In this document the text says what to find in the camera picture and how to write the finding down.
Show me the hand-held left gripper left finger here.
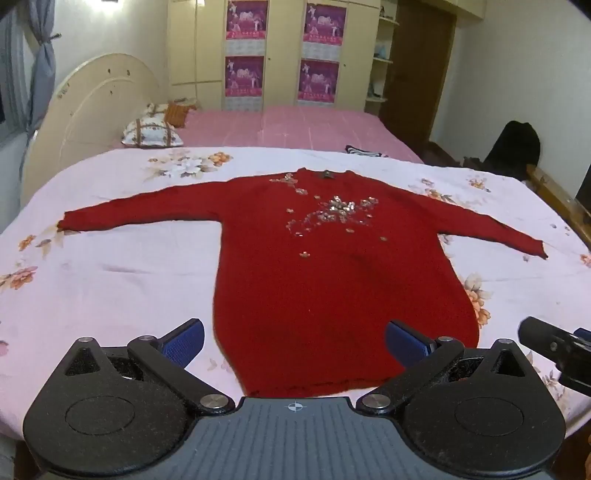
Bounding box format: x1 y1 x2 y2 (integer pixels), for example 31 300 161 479
64 318 235 416

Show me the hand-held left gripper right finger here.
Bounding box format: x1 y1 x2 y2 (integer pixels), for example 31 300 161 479
355 319 533 416

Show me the red sequined sweater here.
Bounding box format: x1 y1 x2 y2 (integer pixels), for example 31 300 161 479
58 168 549 398

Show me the floral pink bed sheet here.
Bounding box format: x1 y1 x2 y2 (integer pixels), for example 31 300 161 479
0 147 591 439

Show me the black bag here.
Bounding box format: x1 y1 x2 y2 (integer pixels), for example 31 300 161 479
480 121 541 181

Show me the striped cloth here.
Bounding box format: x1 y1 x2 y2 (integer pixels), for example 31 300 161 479
345 144 391 158

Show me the large brown patterned pillow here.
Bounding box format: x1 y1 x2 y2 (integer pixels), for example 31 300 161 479
121 117 184 148

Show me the orange cushion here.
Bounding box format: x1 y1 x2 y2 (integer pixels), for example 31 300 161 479
164 102 192 129

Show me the plain pink bed sheet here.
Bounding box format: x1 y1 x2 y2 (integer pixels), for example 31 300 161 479
108 104 426 163

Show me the cream round headboard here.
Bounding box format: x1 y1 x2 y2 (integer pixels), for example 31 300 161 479
21 53 162 208

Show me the brown wooden door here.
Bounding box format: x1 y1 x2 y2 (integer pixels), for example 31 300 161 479
381 0 458 148

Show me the cream corner shelf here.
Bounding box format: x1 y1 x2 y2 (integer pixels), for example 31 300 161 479
366 4 400 115

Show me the cream wardrobe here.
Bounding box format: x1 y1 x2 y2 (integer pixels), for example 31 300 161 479
167 0 400 116

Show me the grey curtain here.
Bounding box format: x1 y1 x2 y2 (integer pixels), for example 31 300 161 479
0 0 62 139

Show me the wooden bed frame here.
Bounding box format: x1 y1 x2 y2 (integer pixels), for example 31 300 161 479
526 165 591 227

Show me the purple wall poster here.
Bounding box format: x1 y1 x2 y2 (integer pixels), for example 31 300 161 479
225 56 265 99
225 0 269 41
303 0 348 44
298 58 340 102

